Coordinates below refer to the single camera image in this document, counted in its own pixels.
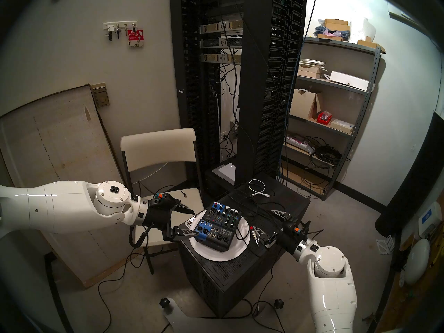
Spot black aux cable red plug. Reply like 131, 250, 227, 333
235, 194, 278, 248

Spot white oval router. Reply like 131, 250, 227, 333
404, 238, 430, 285

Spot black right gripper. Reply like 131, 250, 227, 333
254, 209, 306, 255

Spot open tan cardboard box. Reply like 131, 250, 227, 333
290, 88, 323, 120

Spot large beige leaning board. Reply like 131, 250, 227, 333
0, 84, 139, 288

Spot grey equipment box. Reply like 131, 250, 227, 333
212, 163, 238, 183

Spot stacked tan boxes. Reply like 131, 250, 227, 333
298, 66, 325, 79

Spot black slotted rack column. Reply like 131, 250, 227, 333
170, 0, 222, 197

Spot white flat box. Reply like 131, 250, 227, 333
329, 71, 370, 91

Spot white box blue label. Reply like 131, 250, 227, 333
418, 201, 443, 237

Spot small brown cardboard box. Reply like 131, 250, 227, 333
324, 19, 349, 33

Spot silver rack server unit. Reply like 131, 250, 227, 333
199, 21, 243, 34
199, 53, 242, 64
200, 37, 242, 49

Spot grey metal shelf unit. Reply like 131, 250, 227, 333
279, 36, 382, 202

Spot white round plate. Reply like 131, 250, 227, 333
189, 209, 251, 262

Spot black perforated metal cabinet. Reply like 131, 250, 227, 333
179, 173, 311, 318

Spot pink white package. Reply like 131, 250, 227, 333
285, 135, 316, 154

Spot flat open cardboard box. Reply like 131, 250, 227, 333
357, 39, 386, 54

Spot black blue audio mixer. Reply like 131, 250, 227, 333
194, 201, 242, 252

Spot black server rack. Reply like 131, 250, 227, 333
235, 0, 308, 187

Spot flat tan box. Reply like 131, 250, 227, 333
329, 119, 355, 134

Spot cream folding chair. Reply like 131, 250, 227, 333
120, 128, 205, 275

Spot white plastic bag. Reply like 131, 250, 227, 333
350, 17, 377, 43

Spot white usb cable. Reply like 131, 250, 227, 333
248, 179, 271, 197

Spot black cable bundle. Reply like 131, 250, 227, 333
305, 136, 351, 168

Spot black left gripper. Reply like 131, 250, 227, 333
147, 199, 200, 242

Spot tall black tube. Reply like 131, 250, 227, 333
375, 110, 444, 238

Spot clear plastic bag pile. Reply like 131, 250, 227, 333
314, 26, 350, 38

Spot beige wall switch plate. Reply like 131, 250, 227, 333
91, 83, 111, 108

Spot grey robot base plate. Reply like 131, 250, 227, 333
162, 299, 290, 333

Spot white wall key rack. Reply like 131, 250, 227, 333
103, 21, 138, 30

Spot small white wire rack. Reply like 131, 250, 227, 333
375, 234, 396, 255

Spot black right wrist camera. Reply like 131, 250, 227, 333
284, 221, 311, 237

